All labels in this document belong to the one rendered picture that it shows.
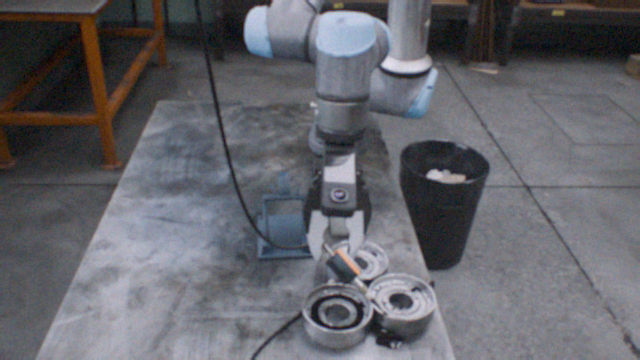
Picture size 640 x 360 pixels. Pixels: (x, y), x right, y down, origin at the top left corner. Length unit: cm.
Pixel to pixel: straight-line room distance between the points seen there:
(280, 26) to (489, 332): 149
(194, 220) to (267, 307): 28
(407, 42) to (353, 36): 47
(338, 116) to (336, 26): 12
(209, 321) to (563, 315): 160
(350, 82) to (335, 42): 6
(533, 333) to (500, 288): 24
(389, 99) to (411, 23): 17
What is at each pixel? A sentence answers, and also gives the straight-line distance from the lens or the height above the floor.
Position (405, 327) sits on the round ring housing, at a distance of 88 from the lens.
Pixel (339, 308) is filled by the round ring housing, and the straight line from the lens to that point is 90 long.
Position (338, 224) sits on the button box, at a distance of 106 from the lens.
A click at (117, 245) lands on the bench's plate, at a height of 80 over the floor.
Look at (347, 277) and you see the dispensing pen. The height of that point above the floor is 89.
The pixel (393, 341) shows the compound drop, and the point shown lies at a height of 80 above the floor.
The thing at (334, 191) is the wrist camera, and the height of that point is 105.
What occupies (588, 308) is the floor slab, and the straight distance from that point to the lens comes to 235.
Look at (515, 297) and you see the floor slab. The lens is 228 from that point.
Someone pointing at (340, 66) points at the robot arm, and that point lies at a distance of 75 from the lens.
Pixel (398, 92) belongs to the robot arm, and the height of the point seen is 98.
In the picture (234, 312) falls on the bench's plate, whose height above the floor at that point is 80.
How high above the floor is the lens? 144
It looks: 31 degrees down
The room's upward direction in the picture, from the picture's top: 3 degrees clockwise
